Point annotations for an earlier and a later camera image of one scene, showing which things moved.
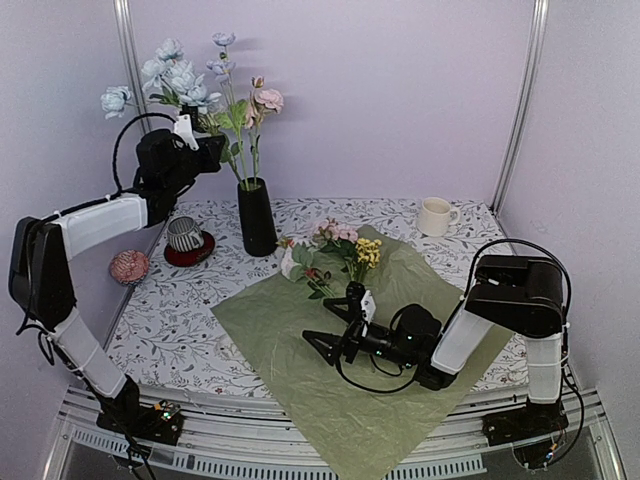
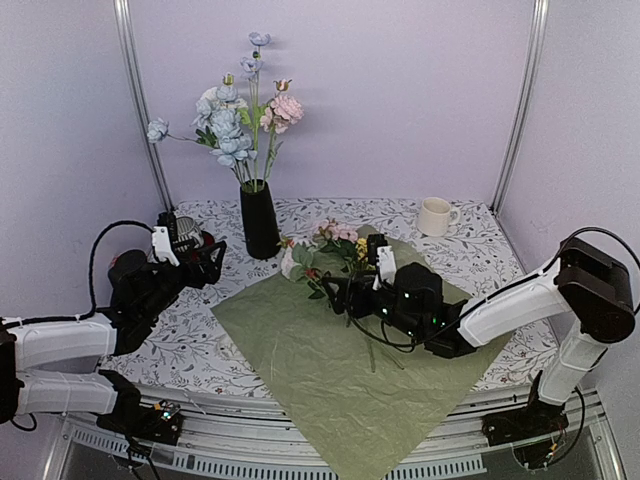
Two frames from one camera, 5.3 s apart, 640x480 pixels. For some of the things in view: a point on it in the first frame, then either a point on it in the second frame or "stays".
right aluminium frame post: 541,18 stays
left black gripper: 213,151 -> 214,270
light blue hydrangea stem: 170,77 -> 217,113
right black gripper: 351,338 -> 361,286
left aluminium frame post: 124,18 stays
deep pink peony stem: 311,273 -> 337,237
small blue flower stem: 235,116 -> 252,67
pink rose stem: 263,101 -> 281,112
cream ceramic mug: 436,215 stays
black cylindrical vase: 257,228 stays
